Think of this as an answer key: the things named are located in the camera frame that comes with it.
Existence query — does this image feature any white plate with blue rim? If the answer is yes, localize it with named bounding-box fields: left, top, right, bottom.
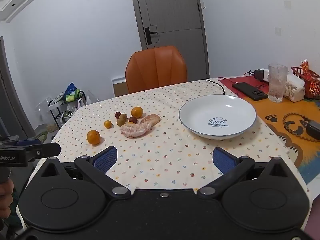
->
left=179, top=95, right=257, bottom=140

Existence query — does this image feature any person's left hand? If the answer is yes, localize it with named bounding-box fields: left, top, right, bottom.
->
left=0, top=180, right=14, bottom=218

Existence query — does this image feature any clear drinking glass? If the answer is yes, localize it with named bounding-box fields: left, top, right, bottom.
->
left=268, top=63, right=289, bottom=103

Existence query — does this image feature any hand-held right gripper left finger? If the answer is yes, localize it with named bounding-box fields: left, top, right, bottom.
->
left=37, top=146, right=131, bottom=198

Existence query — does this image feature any dark grey door frame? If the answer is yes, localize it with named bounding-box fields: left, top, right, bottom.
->
left=0, top=36, right=36, bottom=140

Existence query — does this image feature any black smartphone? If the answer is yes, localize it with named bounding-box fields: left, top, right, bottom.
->
left=232, top=82, right=268, bottom=101

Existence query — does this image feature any large orange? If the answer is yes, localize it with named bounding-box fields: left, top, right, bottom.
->
left=131, top=106, right=144, bottom=118
left=87, top=130, right=101, bottom=146

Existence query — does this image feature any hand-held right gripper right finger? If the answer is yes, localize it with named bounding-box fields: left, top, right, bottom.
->
left=197, top=147, right=290, bottom=198

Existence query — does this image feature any black charger plug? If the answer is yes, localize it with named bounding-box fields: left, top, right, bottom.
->
left=254, top=69, right=268, bottom=82

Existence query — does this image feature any white plastic bag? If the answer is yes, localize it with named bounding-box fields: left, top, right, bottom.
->
left=74, top=97, right=85, bottom=111

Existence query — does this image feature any grey door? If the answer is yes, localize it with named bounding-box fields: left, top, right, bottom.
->
left=129, top=0, right=210, bottom=80

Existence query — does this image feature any red plastic basket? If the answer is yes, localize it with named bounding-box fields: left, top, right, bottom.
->
left=291, top=66, right=320, bottom=99

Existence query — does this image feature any black cable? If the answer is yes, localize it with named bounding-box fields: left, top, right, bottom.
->
left=200, top=79, right=226, bottom=95

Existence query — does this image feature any orange leather chair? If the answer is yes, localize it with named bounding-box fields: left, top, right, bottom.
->
left=125, top=46, right=188, bottom=93

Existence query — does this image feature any floral white tablecloth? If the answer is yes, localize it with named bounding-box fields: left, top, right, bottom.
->
left=16, top=78, right=312, bottom=230

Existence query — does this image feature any blue bag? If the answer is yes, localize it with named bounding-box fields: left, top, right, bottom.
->
left=64, top=82, right=77, bottom=97

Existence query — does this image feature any clear plastic bag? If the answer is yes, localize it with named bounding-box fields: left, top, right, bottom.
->
left=35, top=96, right=54, bottom=126

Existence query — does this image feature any patterned tissue box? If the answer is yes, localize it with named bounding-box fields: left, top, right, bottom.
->
left=284, top=74, right=306, bottom=102

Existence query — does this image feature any red snack packet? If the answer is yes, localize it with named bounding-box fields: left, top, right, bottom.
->
left=301, top=59, right=313, bottom=81

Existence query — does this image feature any small black device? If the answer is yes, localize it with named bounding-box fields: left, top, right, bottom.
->
left=299, top=119, right=320, bottom=138

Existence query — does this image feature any black door handle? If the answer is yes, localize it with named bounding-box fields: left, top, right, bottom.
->
left=145, top=26, right=158, bottom=45

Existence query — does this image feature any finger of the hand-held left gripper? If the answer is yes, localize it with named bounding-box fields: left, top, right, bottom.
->
left=17, top=139, right=43, bottom=146
left=26, top=142, right=62, bottom=162

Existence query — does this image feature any peeled pomelo segment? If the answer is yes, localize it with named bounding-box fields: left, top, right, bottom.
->
left=137, top=114, right=162, bottom=130
left=120, top=122, right=153, bottom=139

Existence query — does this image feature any orange cartoon table mat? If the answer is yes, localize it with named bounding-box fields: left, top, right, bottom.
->
left=244, top=90, right=320, bottom=178

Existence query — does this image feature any white framed beige board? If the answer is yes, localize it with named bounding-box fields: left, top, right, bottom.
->
left=112, top=77, right=127, bottom=97

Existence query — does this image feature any black metal shelf rack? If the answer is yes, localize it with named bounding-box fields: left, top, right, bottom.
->
left=48, top=91, right=92, bottom=128

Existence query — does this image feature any red table mat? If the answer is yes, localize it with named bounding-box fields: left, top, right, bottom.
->
left=217, top=76, right=270, bottom=98

